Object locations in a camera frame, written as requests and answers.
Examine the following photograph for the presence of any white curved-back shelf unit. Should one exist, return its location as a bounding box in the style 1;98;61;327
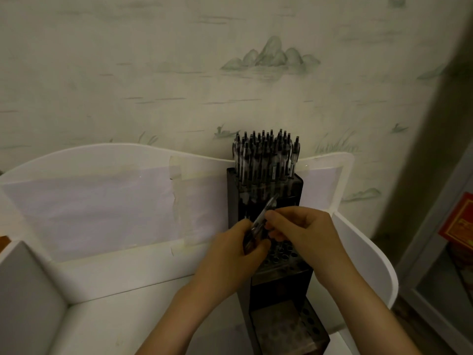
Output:
0;143;399;355

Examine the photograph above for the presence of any person's left forearm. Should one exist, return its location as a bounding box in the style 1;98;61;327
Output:
136;281;222;355

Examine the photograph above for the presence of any black tiered pen holder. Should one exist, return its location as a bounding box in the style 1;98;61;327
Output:
226;167;331;355

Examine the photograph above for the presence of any red sign plate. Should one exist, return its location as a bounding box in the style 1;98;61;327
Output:
439;192;473;252

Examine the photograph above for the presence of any grey door frame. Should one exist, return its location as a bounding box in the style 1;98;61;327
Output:
395;143;473;355

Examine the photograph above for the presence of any row of black pens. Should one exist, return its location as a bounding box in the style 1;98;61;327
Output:
232;129;301;185

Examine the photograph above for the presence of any dark glass cabinet door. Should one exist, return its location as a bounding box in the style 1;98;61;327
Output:
415;173;473;337

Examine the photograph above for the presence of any person's right hand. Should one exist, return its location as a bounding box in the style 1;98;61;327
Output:
264;206;361;289

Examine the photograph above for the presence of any bunch of black pens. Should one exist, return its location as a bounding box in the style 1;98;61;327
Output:
243;193;280;255

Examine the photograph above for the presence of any person's right forearm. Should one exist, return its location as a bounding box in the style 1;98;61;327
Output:
325;269;422;355

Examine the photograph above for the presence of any person's left hand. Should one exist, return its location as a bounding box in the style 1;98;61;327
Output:
188;219;272;300

